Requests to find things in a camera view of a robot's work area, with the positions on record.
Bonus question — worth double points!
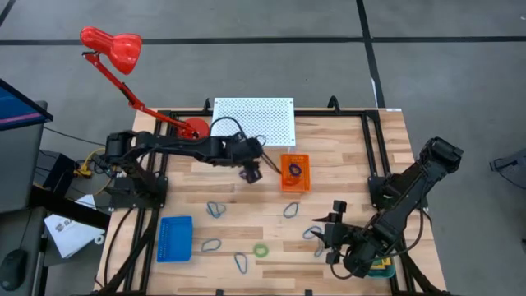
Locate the black computer mouse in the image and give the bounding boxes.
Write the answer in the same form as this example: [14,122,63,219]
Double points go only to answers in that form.
[0,248,29,292]

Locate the grey cabinet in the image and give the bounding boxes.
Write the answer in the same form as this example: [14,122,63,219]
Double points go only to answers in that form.
[0,100,49,215]

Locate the blue rubber band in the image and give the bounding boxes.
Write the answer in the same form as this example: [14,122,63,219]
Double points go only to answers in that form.
[302,224,325,258]
[282,201,300,220]
[205,201,228,220]
[233,252,249,275]
[200,238,223,252]

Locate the red desk lamp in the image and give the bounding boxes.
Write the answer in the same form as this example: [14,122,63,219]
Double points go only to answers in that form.
[79,25,212,141]

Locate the blue plastic basket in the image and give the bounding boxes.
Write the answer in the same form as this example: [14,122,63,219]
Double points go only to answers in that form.
[155,215,194,264]

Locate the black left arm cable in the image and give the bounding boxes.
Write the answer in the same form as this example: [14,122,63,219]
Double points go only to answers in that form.
[208,116,268,149]

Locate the white perforated metal riser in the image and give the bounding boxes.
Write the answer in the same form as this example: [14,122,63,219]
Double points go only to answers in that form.
[209,97,297,148]

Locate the orange plastic basket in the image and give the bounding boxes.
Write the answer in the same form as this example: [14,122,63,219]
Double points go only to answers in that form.
[279,153,311,194]

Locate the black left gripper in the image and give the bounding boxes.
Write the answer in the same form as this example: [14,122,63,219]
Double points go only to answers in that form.
[224,132,283,185]

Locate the yellow cable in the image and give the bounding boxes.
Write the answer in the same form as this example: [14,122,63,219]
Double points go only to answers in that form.
[73,147,108,197]

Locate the computer monitor blue screen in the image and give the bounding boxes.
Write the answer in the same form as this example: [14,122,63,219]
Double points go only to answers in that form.
[0,77,54,132]

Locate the white paper sheet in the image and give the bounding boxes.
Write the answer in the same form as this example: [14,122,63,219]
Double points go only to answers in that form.
[44,213,106,260]

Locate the grey chair base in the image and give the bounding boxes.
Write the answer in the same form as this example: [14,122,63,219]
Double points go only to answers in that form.
[488,147,526,190]

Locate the teal plastic tray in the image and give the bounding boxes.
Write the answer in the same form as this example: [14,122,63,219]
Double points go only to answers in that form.
[367,257,396,280]

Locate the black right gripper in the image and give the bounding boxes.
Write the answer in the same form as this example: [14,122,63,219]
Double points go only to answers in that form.
[311,200,371,265]

